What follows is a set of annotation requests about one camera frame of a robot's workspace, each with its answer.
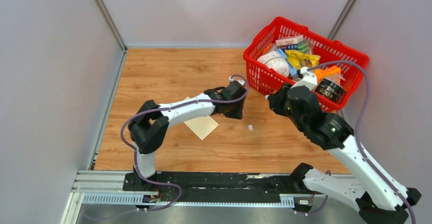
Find cream paper envelope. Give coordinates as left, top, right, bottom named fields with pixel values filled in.
left=184, top=116, right=219, bottom=140

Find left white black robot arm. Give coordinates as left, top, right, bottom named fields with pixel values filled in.
left=120, top=80, right=249, bottom=191

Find blue flat package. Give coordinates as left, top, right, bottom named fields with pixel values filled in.
left=276, top=48, right=298, bottom=77

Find black round can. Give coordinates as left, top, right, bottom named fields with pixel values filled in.
left=314, top=78, right=345, bottom=103

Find orange package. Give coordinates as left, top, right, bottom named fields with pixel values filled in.
left=314, top=66, right=342, bottom=84

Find yellow snack bag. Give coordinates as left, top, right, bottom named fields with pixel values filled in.
left=285, top=50, right=321, bottom=69

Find white round pouch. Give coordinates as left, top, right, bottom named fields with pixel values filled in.
left=257, top=51, right=284, bottom=73

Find green blue packet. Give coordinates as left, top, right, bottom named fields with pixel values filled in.
left=279, top=41, right=313, bottom=54

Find red plastic shopping basket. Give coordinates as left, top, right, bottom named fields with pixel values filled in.
left=243, top=17, right=369, bottom=112

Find white red box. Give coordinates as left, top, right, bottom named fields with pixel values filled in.
left=276, top=35, right=304, bottom=46

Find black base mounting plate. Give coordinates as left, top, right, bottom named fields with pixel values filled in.
left=122, top=172, right=316, bottom=212

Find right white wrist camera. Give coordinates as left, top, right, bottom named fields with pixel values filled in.
left=292, top=67, right=318, bottom=91

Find aluminium frame rail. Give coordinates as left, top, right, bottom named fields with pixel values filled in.
left=59, top=170, right=372, bottom=224

